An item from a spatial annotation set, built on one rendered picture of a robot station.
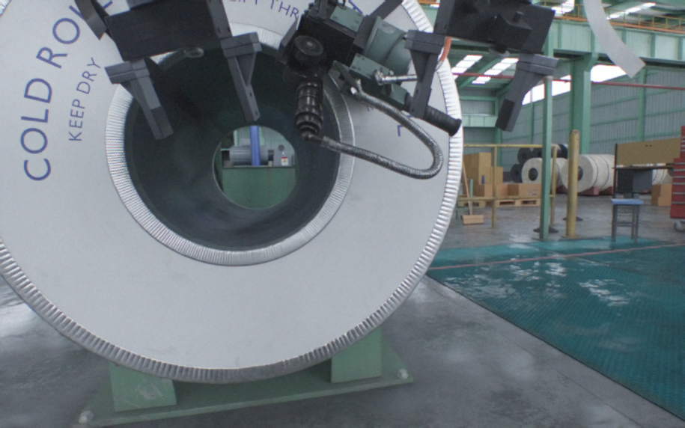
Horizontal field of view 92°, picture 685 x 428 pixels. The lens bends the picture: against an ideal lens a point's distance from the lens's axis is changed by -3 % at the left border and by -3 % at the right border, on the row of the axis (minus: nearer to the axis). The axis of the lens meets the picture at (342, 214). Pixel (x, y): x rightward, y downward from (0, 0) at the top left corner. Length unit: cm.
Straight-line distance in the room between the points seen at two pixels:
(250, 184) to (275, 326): 252
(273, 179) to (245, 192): 28
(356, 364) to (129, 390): 69
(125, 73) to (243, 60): 16
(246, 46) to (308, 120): 25
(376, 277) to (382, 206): 19
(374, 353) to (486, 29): 102
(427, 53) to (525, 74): 14
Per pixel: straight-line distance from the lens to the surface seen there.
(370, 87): 73
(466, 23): 47
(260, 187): 335
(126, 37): 52
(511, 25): 45
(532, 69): 54
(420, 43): 46
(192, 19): 47
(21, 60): 104
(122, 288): 96
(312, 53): 75
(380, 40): 79
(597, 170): 1290
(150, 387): 127
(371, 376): 128
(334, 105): 89
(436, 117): 77
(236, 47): 47
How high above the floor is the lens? 69
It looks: 6 degrees down
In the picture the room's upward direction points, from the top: 1 degrees counter-clockwise
